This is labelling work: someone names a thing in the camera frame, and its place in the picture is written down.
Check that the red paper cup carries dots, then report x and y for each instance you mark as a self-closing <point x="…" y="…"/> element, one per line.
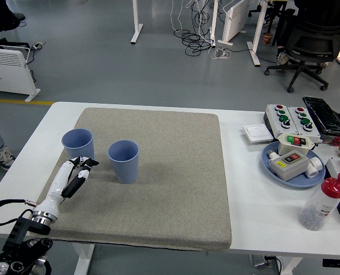
<point x="267" y="39"/>

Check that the white plug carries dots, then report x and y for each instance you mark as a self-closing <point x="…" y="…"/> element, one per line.
<point x="271" y="154"/>

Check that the blue ribbed cup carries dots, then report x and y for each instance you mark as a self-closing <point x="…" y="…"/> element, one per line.
<point x="78" y="146"/>
<point x="125" y="172"/>

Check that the black desk control panel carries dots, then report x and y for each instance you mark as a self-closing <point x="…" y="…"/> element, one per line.
<point x="337" y="263"/>

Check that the black wrapped tray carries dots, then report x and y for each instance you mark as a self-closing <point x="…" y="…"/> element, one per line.
<point x="324" y="114"/>

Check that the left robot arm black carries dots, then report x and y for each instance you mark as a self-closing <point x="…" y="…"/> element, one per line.
<point x="20" y="243"/>

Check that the grey power strip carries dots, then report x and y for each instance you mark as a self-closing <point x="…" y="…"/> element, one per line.
<point x="38" y="45"/>

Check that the white green-red push-button switch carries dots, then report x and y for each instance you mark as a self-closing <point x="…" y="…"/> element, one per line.
<point x="290" y="146"/>

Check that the grey-brown speckled mat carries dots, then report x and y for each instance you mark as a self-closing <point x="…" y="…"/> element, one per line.
<point x="158" y="172"/>

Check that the white wall switch plate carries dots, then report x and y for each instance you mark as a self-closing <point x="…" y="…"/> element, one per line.
<point x="257" y="133"/>

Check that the blue round plate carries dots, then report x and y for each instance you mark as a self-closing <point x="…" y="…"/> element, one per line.
<point x="301" y="182"/>

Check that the white pipe fitting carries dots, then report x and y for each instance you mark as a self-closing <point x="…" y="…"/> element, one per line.
<point x="314" y="167"/>

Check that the white table leg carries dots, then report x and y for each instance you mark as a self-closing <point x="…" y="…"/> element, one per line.
<point x="291" y="266"/>
<point x="83" y="260"/>

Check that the person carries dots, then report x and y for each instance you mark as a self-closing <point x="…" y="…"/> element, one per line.
<point x="284" y="28"/>

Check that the white four-button control box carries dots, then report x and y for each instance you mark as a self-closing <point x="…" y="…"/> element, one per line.
<point x="297" y="120"/>
<point x="275" y="118"/>

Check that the white desk leg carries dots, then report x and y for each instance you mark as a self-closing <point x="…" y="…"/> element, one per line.
<point x="213" y="23"/>
<point x="257" y="43"/>
<point x="136" y="28"/>

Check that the white panel heater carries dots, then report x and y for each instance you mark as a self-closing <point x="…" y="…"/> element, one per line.
<point x="235" y="20"/>
<point x="12" y="55"/>

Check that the clear bottle red cap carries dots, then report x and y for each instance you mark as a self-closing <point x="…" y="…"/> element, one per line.
<point x="318" y="209"/>

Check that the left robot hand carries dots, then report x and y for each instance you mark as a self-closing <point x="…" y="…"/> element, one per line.
<point x="58" y="186"/>

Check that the grey red-button switch box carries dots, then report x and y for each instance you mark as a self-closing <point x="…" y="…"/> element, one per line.
<point x="287" y="169"/>

